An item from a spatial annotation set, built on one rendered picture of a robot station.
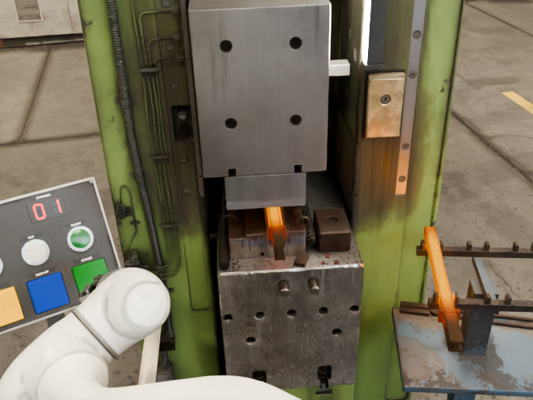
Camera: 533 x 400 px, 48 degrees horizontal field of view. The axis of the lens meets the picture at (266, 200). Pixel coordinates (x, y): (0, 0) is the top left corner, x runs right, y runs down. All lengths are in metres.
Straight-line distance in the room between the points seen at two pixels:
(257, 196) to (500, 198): 2.45
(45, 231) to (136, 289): 0.56
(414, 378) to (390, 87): 0.74
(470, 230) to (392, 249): 1.64
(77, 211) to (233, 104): 0.43
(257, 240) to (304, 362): 0.42
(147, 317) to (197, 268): 0.88
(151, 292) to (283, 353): 0.88
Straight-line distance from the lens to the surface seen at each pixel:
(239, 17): 1.31
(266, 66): 1.35
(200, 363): 2.05
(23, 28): 6.93
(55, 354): 0.94
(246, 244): 1.57
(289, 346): 1.73
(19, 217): 1.44
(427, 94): 1.61
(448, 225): 3.44
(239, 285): 1.57
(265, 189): 1.48
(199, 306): 1.89
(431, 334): 1.78
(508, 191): 3.85
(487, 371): 1.71
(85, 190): 1.45
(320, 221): 1.61
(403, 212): 1.76
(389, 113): 1.57
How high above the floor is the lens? 1.88
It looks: 32 degrees down
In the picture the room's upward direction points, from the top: 2 degrees counter-clockwise
